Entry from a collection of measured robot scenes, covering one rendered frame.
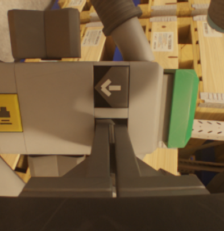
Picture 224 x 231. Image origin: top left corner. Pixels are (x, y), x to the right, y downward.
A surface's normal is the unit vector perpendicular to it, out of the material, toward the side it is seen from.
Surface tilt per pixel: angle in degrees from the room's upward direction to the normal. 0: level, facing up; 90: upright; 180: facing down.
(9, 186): 54
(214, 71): 90
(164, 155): 90
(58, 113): 74
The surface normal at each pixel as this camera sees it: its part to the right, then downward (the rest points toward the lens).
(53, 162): 0.31, 0.27
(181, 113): 0.02, 0.28
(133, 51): -0.18, 0.42
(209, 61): -0.18, -0.45
